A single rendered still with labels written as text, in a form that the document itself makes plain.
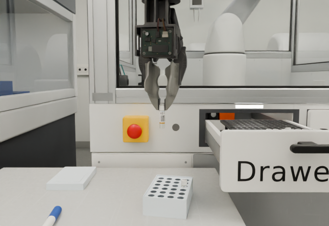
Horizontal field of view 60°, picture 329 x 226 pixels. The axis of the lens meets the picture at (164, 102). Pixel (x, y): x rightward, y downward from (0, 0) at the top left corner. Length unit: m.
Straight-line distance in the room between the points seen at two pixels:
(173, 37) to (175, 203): 0.30
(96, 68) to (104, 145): 0.23
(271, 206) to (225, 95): 0.36
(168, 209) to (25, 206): 0.30
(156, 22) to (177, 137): 0.44
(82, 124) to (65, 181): 3.55
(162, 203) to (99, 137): 0.38
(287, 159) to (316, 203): 0.47
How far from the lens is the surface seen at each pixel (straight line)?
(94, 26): 0.88
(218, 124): 0.87
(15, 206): 0.69
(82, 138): 4.31
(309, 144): 0.53
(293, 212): 1.00
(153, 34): 0.49
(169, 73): 0.54
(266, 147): 0.54
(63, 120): 1.70
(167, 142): 0.85
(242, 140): 0.52
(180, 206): 0.56
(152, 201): 0.57
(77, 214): 0.61
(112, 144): 0.87
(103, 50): 0.85
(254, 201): 0.95
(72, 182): 0.73
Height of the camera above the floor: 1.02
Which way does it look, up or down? 5 degrees down
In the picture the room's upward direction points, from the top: straight up
